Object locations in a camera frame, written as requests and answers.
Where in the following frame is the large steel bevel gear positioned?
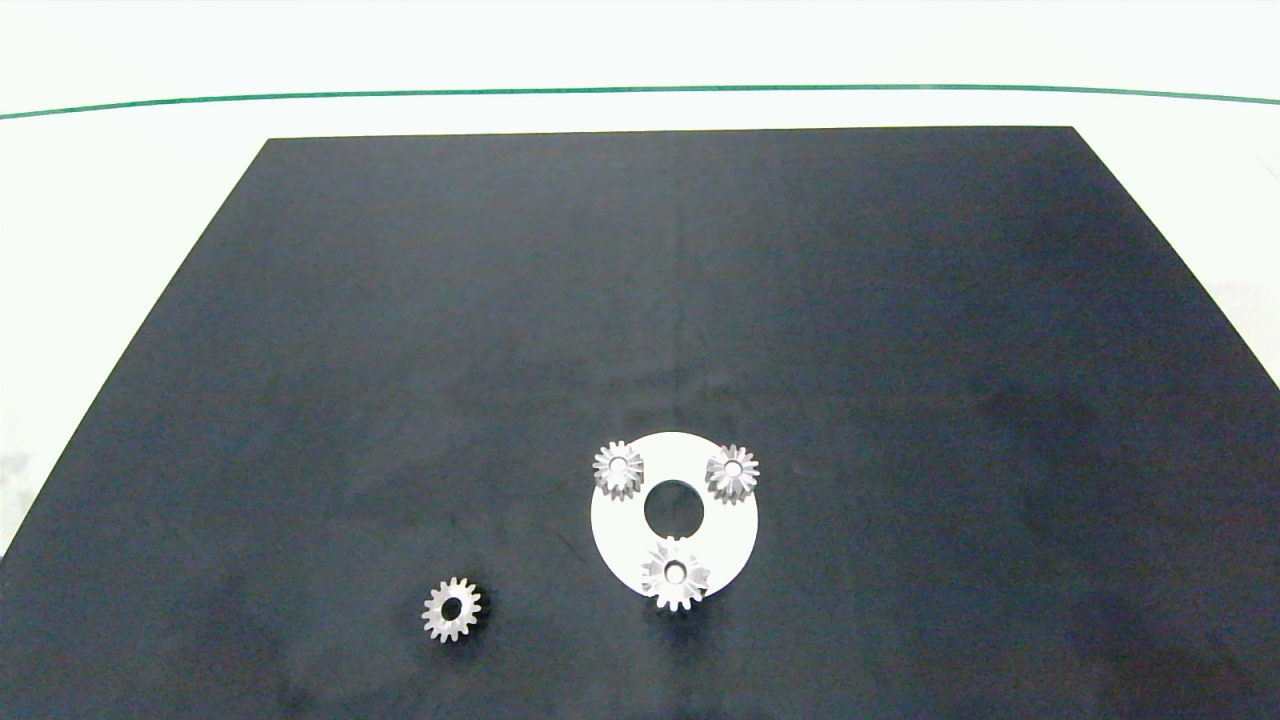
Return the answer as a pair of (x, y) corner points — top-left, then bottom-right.
(641, 537), (712, 612)

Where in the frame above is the small steel bevel gear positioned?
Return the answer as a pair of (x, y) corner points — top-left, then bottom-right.
(592, 441), (645, 502)
(706, 444), (761, 506)

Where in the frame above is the small flat steel gear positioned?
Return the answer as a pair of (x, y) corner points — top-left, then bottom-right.
(421, 577), (483, 644)

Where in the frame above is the dark mat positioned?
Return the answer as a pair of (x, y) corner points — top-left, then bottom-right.
(0, 126), (1280, 720)

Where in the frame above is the round white plate with pins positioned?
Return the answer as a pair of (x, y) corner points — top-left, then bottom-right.
(590, 431), (761, 604)

